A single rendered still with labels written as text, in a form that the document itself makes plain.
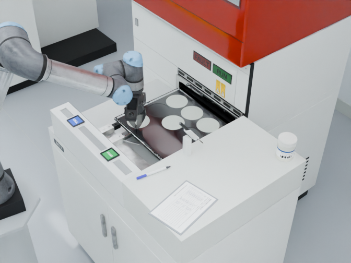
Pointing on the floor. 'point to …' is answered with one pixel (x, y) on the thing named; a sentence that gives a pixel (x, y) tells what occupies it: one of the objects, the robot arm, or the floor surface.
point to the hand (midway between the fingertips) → (136, 127)
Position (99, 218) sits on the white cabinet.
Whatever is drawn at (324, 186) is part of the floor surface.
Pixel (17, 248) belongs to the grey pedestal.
